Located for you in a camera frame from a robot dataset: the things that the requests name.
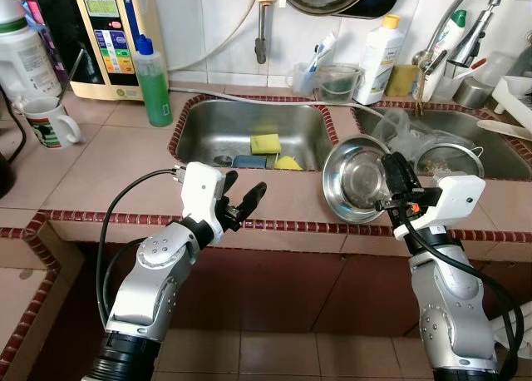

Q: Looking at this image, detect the steel bowl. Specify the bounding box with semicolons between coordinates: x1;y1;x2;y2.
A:
322;135;398;226

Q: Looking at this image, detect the clear plastic bag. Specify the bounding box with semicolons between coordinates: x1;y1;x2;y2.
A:
374;113;441;161

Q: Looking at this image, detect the steel mesh strainer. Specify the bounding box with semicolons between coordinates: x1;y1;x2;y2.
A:
416;142;485;182

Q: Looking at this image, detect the yellow sponge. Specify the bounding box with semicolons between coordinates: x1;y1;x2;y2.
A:
249;131;283;156

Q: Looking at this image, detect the steel sink basin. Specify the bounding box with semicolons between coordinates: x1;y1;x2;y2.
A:
353;105;532;182
169;96;337;174

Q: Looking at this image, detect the yellow scouring pad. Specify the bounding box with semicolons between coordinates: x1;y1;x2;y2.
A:
387;63;421;99

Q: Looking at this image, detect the white outlet tube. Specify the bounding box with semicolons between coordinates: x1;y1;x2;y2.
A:
170;83;387;117

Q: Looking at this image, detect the steel cup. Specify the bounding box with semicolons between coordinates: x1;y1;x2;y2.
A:
456;75;493;109

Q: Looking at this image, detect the clear plastic tub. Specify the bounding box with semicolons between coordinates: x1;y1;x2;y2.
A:
316;63;362;106

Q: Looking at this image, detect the white rice paddle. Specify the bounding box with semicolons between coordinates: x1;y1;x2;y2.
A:
476;119;532;142

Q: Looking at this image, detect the white detergent bottle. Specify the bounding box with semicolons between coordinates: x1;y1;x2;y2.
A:
356;13;404;106

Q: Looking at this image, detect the green dish soap bottle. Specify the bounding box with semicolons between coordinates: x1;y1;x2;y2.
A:
133;36;174;128

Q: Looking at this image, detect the clear plastic cup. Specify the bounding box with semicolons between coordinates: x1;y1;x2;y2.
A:
291;62;321;97

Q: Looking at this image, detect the white dish rack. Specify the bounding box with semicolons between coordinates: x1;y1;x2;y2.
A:
490;75;532;136

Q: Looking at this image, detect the clear plastic box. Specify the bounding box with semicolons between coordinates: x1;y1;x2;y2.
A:
478;50;516;87

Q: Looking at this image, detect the blue toothbrush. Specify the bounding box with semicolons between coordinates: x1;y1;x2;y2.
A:
303;48;321;74

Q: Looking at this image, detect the white toothpaste tube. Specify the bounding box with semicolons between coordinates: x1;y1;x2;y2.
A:
314;32;337;70

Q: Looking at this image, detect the steel pull-out faucet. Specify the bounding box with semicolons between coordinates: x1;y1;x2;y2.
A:
411;0;506;103

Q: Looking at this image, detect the cream water ionizer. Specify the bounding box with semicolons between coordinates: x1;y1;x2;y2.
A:
33;0;171;101

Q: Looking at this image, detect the white printed mug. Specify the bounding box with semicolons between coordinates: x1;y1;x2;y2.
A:
21;96;82;151

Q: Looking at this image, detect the white plastic jar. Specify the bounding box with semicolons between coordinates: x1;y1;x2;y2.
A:
0;19;61;106

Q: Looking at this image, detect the pink container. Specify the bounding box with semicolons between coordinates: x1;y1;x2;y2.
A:
25;0;44;32

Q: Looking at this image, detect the white plastic jug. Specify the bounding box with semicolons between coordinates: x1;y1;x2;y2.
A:
0;0;30;24

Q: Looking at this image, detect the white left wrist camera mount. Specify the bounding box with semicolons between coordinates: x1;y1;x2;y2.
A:
179;161;227;236

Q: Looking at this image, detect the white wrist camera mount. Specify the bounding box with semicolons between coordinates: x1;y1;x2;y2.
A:
392;175;487;240
179;161;227;236

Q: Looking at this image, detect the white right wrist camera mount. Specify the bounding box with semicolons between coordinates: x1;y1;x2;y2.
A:
392;175;487;240

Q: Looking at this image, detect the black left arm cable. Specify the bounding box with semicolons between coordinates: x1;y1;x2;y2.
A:
96;166;185;328

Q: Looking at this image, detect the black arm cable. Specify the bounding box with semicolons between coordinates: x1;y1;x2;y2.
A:
378;202;526;374
96;166;185;328

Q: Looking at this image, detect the white curved water hose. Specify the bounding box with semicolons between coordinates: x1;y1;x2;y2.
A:
166;2;260;76

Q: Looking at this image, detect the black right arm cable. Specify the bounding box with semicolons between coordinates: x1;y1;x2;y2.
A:
378;202;526;374

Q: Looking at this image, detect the steel wall tap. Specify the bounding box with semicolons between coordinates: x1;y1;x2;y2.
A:
254;2;271;66

